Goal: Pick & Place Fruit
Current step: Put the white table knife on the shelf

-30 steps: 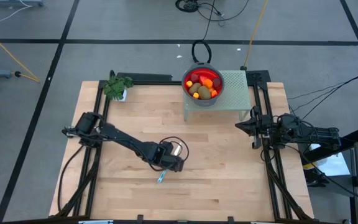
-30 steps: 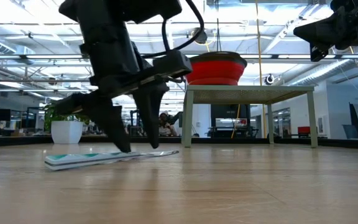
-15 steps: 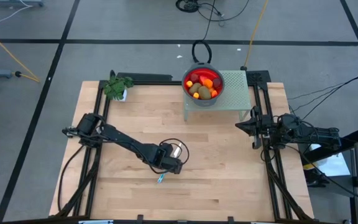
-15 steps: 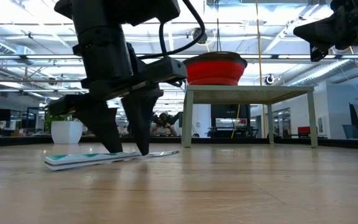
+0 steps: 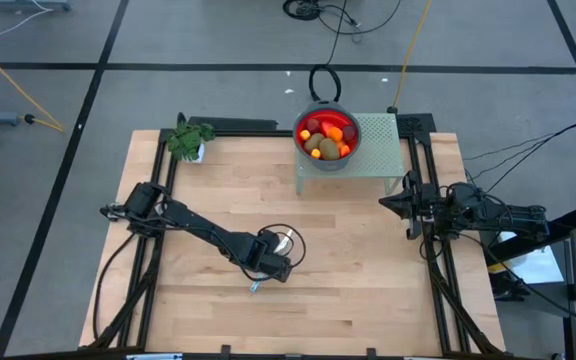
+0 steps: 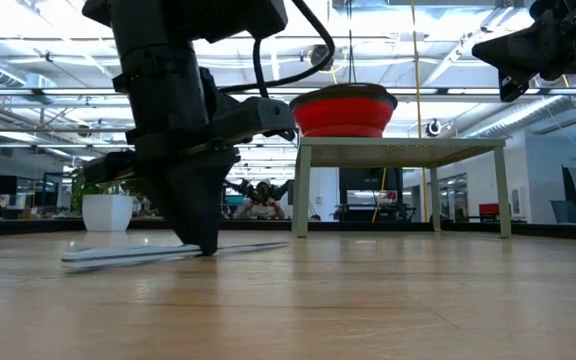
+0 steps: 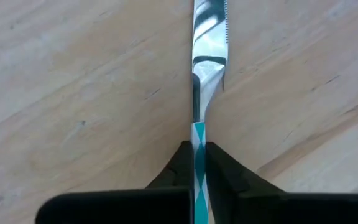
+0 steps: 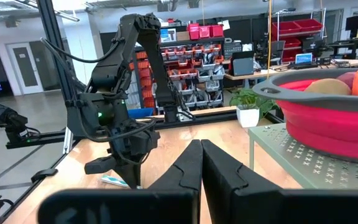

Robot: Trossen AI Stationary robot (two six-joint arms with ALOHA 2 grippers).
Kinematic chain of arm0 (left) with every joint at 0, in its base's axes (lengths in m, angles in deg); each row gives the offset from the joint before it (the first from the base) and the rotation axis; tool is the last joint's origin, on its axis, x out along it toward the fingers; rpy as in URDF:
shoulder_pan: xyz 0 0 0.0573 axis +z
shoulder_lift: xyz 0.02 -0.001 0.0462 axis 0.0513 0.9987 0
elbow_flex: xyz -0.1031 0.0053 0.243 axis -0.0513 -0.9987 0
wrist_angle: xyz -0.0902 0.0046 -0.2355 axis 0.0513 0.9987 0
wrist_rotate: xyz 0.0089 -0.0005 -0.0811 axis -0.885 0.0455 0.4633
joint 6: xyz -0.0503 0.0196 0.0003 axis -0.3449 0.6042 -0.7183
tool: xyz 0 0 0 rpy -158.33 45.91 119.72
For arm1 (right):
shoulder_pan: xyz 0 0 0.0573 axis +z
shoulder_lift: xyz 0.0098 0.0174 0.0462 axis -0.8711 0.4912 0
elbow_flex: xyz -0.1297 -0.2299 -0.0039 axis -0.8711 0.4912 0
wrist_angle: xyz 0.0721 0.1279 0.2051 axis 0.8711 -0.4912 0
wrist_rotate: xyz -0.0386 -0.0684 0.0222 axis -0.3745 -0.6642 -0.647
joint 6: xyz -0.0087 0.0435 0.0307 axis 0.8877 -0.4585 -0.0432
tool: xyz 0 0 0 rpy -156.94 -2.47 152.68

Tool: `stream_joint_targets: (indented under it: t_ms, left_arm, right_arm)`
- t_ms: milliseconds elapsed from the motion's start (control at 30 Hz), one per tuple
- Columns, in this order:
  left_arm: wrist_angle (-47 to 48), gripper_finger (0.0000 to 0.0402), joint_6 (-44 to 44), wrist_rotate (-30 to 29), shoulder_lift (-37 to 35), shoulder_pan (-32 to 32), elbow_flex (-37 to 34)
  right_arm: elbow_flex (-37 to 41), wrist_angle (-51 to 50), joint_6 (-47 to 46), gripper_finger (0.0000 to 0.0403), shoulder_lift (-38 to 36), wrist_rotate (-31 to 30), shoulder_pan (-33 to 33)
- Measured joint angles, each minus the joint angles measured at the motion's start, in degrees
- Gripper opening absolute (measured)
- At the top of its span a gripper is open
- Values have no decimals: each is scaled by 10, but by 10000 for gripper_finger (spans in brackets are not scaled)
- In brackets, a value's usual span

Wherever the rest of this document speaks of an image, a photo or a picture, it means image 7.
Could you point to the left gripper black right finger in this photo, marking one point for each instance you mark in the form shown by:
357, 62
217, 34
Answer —
275, 208

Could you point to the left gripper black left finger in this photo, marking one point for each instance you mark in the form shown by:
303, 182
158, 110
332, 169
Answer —
129, 207

